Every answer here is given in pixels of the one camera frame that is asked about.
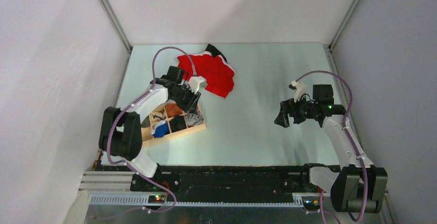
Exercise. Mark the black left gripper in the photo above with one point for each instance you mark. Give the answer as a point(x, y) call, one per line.
point(193, 108)

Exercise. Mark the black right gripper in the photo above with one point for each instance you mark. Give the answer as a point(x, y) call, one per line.
point(282, 119)

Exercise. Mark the grey striped underwear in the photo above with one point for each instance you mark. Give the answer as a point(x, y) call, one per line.
point(193, 119)

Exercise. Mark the wooden compartment organizer box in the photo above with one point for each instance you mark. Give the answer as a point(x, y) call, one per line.
point(168, 122)

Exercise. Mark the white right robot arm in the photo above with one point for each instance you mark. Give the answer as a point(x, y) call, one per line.
point(360, 186)

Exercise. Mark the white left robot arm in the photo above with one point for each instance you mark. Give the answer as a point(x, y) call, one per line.
point(120, 133)

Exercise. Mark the black rolled cloth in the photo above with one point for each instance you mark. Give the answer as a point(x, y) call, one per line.
point(177, 123)

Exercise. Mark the brown rolled cloth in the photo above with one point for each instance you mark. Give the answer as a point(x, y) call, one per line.
point(172, 110)

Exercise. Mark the blue rolled cloth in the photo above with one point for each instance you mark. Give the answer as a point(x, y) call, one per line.
point(160, 129)

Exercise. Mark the beige rolled cloth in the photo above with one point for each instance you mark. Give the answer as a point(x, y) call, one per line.
point(156, 117)

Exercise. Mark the red garment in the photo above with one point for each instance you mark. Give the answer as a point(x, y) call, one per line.
point(213, 66)

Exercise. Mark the dark grey rolled cloth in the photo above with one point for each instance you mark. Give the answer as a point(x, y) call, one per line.
point(146, 122)

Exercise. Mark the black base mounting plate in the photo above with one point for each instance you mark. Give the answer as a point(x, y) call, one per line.
point(229, 184)

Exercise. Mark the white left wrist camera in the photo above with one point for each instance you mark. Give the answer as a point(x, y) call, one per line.
point(196, 83)

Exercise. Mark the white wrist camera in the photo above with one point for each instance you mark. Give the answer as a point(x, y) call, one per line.
point(196, 83)
point(299, 89)

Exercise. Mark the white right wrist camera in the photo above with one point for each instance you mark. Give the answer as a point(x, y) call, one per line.
point(299, 89)

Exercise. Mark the aluminium front frame rail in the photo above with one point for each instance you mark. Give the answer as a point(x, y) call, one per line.
point(113, 187)

